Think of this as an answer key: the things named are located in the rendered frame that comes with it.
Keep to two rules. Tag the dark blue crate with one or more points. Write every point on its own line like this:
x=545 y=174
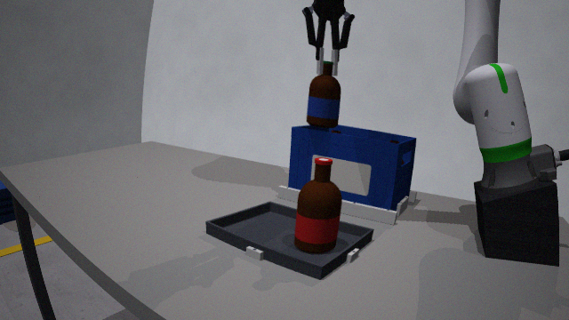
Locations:
x=366 y=171

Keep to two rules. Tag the brown glass bottle with red label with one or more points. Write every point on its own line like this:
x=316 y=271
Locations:
x=318 y=211

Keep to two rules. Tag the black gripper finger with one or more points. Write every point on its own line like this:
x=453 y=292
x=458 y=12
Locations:
x=336 y=36
x=319 y=43

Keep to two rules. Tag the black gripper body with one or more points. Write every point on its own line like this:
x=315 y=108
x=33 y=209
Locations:
x=319 y=4

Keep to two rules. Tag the brown bottle with blue label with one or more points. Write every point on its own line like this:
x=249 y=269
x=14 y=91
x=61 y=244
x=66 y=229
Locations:
x=324 y=99

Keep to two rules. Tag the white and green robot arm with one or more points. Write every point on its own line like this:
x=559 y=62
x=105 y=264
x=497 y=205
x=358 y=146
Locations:
x=491 y=96

